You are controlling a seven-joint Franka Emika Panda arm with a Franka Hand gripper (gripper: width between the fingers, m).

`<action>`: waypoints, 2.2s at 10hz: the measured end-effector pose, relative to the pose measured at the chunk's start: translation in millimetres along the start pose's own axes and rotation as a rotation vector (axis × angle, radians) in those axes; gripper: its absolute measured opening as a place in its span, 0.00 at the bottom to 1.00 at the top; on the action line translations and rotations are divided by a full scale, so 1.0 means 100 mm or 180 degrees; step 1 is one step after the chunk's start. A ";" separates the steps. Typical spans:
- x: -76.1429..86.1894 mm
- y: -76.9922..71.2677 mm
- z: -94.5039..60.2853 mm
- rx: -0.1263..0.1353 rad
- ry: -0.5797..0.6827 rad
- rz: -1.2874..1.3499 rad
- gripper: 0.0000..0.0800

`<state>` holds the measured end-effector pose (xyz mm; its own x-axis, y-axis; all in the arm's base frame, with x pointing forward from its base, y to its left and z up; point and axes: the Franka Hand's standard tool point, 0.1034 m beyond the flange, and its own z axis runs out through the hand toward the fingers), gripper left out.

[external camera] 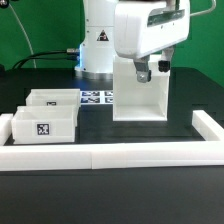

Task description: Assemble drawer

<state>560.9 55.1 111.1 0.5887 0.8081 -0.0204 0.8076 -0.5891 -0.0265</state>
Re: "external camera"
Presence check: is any white rear drawer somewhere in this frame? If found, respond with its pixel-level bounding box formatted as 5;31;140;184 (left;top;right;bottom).
26;89;80;107

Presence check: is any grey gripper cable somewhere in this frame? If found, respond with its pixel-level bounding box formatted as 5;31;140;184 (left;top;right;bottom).
189;0;216;18

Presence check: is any white thin cable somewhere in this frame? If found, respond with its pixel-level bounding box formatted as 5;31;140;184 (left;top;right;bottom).
7;2;38;69

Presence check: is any white front fence wall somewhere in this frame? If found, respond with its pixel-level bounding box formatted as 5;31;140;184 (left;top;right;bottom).
0;141;224;171

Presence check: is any white right fence wall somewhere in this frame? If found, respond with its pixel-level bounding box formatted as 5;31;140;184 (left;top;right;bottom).
192;110;224;141

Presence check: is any black cable bundle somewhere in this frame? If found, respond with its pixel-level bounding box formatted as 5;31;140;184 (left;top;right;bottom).
12;48;81;70

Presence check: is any white front drawer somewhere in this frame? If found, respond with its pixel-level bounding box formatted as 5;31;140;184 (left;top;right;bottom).
11;106;78;144

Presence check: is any fiducial marker sheet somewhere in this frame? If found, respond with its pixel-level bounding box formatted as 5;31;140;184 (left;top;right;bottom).
80;90;113;105

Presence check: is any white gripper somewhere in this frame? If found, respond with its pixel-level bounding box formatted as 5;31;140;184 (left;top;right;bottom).
114;0;190;83

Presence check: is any white fence wall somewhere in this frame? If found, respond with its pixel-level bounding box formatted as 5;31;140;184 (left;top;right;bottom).
0;114;13;146
192;110;224;141
0;141;224;171

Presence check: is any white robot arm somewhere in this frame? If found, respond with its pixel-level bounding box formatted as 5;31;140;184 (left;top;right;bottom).
75;0;190;82

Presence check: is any white left fence wall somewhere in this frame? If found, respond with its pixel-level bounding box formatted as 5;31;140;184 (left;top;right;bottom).
0;114;13;146

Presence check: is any white drawer cabinet box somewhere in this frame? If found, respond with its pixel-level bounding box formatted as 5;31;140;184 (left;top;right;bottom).
113;55;170;121

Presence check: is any white drawer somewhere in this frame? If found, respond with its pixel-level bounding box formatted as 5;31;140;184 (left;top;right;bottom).
26;89;80;107
11;106;78;144

